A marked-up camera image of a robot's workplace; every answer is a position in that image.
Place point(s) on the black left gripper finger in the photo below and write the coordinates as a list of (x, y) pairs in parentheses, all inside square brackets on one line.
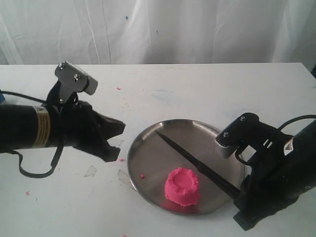
[(104, 151), (106, 128)]

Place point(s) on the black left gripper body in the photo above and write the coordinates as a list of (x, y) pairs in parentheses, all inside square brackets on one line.
[(72, 122)]

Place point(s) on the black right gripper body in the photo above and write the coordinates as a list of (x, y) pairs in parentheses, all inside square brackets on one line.
[(278, 180)]

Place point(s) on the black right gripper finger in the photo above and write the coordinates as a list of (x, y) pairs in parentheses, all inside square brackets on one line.
[(248, 220), (241, 200)]

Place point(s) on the pink play dough lump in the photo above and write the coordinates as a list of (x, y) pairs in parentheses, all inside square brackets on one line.
[(182, 187)]

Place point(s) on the black knife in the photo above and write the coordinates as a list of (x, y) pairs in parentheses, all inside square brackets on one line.
[(219, 181)]

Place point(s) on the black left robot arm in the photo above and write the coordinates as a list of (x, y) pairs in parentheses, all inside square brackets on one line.
[(24, 127)]

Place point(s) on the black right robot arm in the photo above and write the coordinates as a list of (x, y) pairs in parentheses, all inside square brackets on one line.
[(306, 137)]

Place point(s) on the round steel plate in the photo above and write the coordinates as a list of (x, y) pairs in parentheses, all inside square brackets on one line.
[(150, 160)]

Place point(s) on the blue box at edge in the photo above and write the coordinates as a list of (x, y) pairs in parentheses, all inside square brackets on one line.
[(2, 98)]

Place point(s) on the white backdrop curtain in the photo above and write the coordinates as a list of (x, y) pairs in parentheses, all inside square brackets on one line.
[(157, 31)]

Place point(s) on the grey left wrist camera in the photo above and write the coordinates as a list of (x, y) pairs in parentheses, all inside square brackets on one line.
[(72, 79)]

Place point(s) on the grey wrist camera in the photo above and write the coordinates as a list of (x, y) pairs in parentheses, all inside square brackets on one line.
[(246, 130), (72, 79)]

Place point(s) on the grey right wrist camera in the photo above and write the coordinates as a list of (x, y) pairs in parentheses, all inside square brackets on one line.
[(246, 130)]

